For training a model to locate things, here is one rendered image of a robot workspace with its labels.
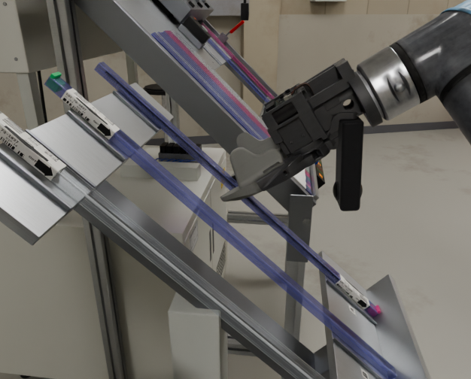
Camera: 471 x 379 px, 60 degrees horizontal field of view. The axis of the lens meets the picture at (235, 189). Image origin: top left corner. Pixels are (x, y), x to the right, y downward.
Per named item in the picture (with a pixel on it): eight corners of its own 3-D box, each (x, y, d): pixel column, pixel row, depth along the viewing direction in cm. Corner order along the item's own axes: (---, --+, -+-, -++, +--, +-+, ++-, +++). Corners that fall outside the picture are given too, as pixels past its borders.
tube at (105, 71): (371, 311, 61) (377, 307, 60) (372, 317, 59) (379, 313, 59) (98, 68, 51) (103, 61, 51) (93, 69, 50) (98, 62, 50)
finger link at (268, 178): (250, 174, 52) (308, 135, 51) (258, 185, 52) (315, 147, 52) (256, 183, 47) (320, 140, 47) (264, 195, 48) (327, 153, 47)
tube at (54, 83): (44, 84, 40) (51, 73, 39) (51, 82, 41) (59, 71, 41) (389, 380, 49) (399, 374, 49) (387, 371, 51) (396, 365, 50)
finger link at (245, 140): (217, 144, 59) (269, 115, 54) (239, 177, 61) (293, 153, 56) (208, 153, 56) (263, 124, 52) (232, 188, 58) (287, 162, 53)
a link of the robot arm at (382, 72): (408, 98, 51) (429, 111, 44) (374, 116, 53) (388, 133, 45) (381, 43, 49) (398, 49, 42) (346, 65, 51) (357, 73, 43)
